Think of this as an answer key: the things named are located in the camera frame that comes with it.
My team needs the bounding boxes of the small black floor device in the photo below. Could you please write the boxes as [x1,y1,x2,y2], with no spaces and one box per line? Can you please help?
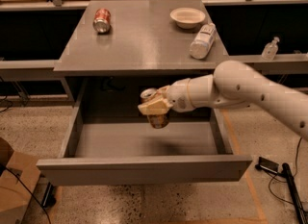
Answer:
[255,157,279,174]

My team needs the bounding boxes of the black cable right floor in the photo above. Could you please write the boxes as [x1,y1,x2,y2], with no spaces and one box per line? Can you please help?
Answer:
[268,137,306,207]

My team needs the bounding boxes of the white bowl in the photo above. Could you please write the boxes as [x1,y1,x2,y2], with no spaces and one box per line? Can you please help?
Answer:
[170,8,206,29]

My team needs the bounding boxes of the cardboard box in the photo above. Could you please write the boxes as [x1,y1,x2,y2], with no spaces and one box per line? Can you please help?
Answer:
[0,138,40,224]

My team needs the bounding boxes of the grey counter cabinet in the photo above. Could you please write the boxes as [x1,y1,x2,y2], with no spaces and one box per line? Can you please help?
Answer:
[54,0,228,110]

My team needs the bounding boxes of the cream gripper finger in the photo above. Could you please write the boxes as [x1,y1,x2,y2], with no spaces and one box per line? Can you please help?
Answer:
[138,97,172,115]
[157,86,169,99]

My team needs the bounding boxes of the red soda can lying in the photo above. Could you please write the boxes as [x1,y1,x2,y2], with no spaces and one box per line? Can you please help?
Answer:
[92,8,111,34]

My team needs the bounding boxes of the orange soda can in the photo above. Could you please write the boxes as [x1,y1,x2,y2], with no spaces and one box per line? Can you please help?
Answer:
[138,87,169,129]

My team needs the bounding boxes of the open grey top drawer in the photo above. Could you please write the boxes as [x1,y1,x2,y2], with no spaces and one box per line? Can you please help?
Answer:
[38,79,252,186]

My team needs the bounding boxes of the white plastic bottle lying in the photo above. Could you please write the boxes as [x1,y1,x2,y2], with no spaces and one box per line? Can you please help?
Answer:
[190,23,217,60]

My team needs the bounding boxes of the black cable on box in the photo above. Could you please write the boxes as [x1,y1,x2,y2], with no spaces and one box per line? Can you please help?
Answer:
[0,162,52,224]

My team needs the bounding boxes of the grey side shelf rail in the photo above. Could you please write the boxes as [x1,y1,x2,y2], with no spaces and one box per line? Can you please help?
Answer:
[0,60,74,102]

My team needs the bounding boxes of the black floor stand bar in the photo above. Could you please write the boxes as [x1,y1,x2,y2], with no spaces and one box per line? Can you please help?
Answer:
[282,162,308,224]

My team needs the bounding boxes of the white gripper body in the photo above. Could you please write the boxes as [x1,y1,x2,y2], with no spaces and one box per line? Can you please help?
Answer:
[167,78,194,112]

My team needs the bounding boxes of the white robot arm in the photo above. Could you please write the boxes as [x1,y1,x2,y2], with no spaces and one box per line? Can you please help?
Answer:
[138,61,308,139]

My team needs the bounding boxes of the clear sanitizer pump bottle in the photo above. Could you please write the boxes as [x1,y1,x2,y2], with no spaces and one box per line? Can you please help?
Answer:
[261,37,280,61]

